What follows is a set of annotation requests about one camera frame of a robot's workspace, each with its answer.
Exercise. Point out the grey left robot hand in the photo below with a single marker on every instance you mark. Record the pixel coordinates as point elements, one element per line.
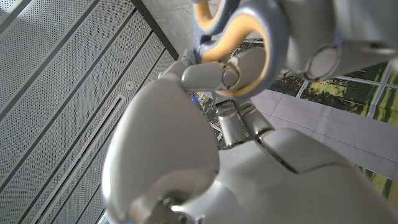
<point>233,174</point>

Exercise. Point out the grey and tan scissors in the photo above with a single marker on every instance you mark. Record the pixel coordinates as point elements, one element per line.
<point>248,31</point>

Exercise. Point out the printed window forest backdrop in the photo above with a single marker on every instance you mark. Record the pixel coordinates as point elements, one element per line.
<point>342,102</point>

